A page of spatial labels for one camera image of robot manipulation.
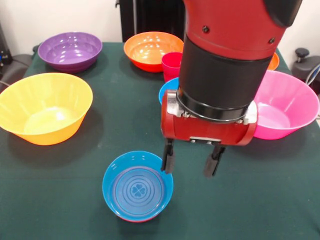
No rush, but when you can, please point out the orange plastic bowl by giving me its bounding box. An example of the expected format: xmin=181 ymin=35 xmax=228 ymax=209
xmin=266 ymin=51 xmax=280 ymax=71
xmin=123 ymin=31 xmax=185 ymax=73

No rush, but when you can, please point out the opaque blue plastic bowl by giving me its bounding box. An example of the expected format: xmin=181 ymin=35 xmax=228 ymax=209
xmin=158 ymin=77 xmax=180 ymax=106

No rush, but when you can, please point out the black round equipment with knob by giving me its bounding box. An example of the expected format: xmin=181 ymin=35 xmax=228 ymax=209
xmin=291 ymin=47 xmax=320 ymax=96

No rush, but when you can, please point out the red plastic cup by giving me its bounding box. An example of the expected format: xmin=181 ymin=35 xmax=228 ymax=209
xmin=161 ymin=52 xmax=184 ymax=83

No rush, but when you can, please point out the purple plastic bowl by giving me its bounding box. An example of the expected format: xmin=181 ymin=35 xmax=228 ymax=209
xmin=37 ymin=31 xmax=103 ymax=74

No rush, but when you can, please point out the large yellow-orange plastic bowl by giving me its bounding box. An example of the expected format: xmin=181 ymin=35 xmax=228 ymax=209
xmin=0 ymin=72 xmax=94 ymax=146

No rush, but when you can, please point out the small red plastic bowl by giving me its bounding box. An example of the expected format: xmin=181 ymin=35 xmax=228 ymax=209
xmin=117 ymin=214 xmax=157 ymax=224

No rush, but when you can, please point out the dark green tablecloth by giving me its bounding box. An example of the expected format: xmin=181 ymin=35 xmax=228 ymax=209
xmin=0 ymin=41 xmax=320 ymax=240

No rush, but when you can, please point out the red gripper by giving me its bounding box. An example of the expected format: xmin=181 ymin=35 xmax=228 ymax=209
xmin=160 ymin=89 xmax=258 ymax=178

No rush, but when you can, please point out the black equipment box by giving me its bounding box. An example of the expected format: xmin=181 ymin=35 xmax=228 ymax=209
xmin=0 ymin=22 xmax=13 ymax=78

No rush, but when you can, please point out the large pink plastic bowl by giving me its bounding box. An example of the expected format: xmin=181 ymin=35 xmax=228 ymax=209
xmin=252 ymin=69 xmax=320 ymax=140

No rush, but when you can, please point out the small translucent blue bowl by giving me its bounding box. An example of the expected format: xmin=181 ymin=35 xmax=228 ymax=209
xmin=101 ymin=150 xmax=174 ymax=222

